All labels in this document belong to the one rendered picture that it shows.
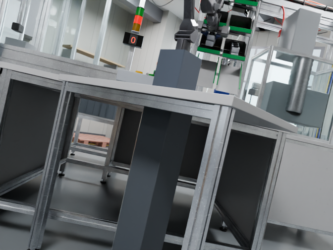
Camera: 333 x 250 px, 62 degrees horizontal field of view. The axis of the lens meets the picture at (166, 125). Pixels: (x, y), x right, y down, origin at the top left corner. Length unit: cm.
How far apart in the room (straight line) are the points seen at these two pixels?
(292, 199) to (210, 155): 176
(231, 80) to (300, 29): 114
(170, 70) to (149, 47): 498
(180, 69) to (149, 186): 50
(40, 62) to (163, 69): 69
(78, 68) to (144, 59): 467
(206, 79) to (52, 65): 85
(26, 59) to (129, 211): 95
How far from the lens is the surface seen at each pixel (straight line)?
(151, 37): 623
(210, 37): 166
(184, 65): 119
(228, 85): 169
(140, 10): 189
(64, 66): 158
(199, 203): 82
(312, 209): 261
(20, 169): 211
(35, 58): 164
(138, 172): 123
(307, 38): 274
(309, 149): 249
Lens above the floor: 75
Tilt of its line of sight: 1 degrees down
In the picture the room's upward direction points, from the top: 13 degrees clockwise
